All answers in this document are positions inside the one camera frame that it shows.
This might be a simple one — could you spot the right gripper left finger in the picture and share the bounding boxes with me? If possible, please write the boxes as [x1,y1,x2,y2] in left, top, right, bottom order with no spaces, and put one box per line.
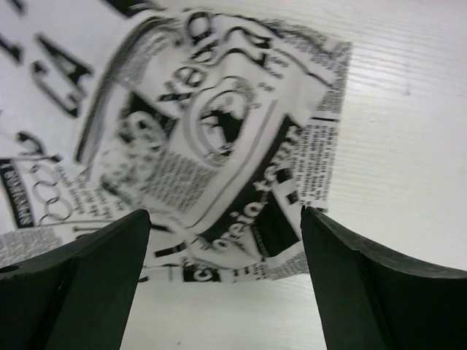
[1,209,150,349]

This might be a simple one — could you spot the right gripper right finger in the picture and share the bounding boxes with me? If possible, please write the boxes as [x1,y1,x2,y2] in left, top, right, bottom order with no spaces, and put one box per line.
[301,206,466,349]

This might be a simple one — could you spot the newspaper print trousers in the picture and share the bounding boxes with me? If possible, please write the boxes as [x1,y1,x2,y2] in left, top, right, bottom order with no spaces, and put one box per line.
[1,1,352,282]

